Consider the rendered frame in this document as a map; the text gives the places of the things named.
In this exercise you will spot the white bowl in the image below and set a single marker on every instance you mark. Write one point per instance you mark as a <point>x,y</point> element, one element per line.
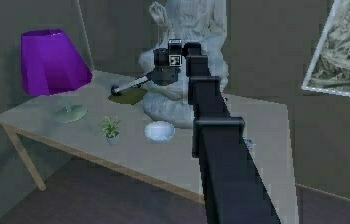
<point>159,131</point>

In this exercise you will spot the small grey blue object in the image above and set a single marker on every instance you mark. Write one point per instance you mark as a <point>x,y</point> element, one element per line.
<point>249,143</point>

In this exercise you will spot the small potted green plant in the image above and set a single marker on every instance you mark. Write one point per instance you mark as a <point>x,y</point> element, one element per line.
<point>110,129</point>

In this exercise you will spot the pale stone seated statue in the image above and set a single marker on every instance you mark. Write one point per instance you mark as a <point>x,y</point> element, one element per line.
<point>183,30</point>

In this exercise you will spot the grey wooden leg table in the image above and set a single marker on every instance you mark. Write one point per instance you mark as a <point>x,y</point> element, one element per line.
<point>126,146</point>

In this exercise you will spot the purple shade table lamp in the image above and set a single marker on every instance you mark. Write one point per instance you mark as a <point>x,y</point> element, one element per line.
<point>53,66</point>

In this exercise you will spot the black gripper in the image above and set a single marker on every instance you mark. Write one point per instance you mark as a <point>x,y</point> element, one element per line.
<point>163,71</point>

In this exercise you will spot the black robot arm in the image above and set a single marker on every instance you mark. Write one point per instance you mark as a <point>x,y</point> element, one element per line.
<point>223,140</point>

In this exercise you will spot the framed landscape picture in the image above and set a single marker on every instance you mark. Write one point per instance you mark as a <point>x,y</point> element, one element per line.
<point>341,53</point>

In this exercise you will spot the dark green round plate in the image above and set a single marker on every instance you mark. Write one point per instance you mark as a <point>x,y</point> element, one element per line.
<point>128,96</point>

